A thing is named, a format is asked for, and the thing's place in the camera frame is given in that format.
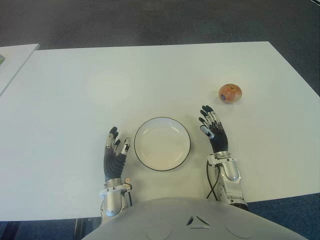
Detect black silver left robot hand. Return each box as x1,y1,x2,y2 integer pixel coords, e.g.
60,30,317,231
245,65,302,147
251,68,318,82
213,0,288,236
103,126,131,183

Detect red yellow apple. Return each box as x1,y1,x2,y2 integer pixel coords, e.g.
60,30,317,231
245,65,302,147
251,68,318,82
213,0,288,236
218,83,243,103

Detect white plate with black rim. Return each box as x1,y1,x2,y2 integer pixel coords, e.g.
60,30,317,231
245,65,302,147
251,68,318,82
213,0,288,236
133,116,193,172

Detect grey table leg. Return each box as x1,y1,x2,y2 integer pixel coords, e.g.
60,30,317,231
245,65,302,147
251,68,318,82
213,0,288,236
74,216,101,233

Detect grey robot torso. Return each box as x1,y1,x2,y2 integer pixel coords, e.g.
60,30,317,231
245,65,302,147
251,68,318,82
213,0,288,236
82,196,306,240

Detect white side table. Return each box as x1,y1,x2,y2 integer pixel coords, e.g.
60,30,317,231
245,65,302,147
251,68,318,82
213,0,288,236
0,43,41,98

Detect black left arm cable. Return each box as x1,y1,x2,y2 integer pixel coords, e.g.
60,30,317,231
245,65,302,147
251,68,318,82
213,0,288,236
125,184,134,208

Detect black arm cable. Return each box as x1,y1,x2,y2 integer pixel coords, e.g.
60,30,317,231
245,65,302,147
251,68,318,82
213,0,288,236
125,184,134,208
205,161,223,200

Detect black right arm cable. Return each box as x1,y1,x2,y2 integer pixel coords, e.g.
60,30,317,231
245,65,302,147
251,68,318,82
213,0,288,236
205,161,223,200

